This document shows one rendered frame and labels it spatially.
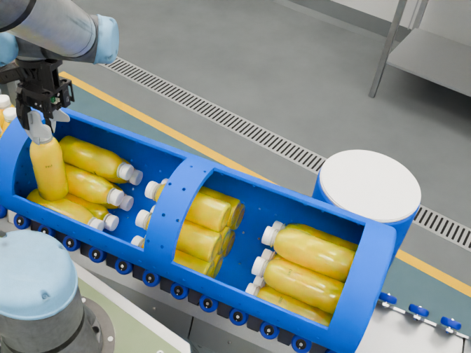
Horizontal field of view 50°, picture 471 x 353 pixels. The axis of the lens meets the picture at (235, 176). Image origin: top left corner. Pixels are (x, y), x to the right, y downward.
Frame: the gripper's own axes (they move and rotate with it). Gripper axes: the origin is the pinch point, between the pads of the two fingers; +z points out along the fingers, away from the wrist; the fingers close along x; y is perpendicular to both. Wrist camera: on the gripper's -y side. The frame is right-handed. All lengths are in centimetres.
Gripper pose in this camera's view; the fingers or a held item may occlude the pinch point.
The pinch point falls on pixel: (41, 132)
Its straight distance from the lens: 117.8
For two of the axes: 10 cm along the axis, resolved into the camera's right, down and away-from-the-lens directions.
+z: -0.9, 7.2, 6.8
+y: 9.1, 3.4, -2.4
